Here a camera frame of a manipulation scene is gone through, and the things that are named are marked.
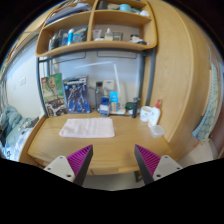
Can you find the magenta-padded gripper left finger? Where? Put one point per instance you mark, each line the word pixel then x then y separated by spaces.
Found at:
pixel 78 161

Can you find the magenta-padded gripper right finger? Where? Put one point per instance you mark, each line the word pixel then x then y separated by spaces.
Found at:
pixel 149 161

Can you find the pale pink towel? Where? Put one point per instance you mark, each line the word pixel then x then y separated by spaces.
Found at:
pixel 87 128

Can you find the clear plastic container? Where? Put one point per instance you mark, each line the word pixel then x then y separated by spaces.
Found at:
pixel 157 131

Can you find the white bottle with red cap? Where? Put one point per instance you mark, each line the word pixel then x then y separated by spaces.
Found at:
pixel 154 115

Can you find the white mug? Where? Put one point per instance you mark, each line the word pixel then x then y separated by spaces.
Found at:
pixel 145 114

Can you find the green round tin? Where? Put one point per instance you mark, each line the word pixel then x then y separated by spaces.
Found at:
pixel 129 106

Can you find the small blue box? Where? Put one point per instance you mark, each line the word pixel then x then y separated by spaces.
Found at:
pixel 104 107

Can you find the blue robot model box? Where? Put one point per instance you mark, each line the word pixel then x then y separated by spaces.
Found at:
pixel 76 95

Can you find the green toy figure box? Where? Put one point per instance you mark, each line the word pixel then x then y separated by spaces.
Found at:
pixel 52 95

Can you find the light blue carton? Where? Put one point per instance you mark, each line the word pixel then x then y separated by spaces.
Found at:
pixel 114 98

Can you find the teal bedding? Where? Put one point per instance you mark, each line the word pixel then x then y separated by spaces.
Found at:
pixel 11 128

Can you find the patterned hanging cloth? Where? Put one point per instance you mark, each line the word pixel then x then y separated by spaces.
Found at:
pixel 208 110

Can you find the white desk lamp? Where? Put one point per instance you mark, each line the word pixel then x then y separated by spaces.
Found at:
pixel 116 80

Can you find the wooden shelf unit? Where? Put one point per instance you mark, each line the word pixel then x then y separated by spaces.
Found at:
pixel 113 16

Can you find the white wall box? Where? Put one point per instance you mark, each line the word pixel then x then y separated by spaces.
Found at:
pixel 108 84

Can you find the grey metal frame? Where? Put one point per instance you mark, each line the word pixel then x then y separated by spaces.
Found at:
pixel 150 76

